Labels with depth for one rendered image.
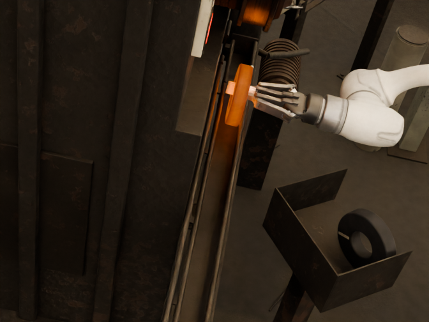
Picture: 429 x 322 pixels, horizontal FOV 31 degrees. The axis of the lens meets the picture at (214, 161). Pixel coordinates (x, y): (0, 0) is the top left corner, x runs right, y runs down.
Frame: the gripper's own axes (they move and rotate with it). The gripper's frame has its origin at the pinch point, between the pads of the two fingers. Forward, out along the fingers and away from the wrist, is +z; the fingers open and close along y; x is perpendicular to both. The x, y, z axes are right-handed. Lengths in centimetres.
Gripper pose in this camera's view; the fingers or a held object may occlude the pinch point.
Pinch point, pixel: (240, 90)
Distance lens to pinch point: 191.2
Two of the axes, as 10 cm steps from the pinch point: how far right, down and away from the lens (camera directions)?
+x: 2.2, -6.8, -7.0
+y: 1.3, -6.9, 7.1
